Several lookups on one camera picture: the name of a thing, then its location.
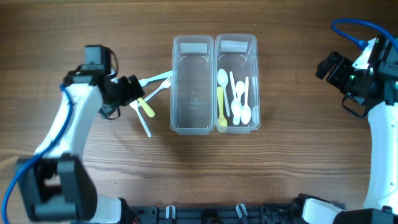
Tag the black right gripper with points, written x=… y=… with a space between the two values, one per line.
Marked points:
x=334 y=78

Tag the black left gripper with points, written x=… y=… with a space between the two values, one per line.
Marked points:
x=130 y=94

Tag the light blue plastic fork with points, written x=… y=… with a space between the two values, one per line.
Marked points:
x=145 y=81

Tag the white plastic fork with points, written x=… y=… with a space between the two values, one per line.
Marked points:
x=164 y=85
x=134 y=105

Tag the yellow plastic fork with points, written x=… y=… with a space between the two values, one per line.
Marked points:
x=149 y=111

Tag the yellow plastic spoon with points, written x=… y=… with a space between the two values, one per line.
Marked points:
x=221 y=118

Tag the white spoon handle up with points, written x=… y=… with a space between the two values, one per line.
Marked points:
x=236 y=106

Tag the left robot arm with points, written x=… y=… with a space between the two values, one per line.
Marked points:
x=54 y=184

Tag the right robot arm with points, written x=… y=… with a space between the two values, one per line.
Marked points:
x=371 y=82

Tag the clear plastic container left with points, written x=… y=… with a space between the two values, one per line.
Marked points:
x=192 y=96

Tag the clear plastic container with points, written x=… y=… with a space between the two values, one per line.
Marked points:
x=192 y=96
x=237 y=77

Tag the clear plastic container right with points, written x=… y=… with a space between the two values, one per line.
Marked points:
x=237 y=77

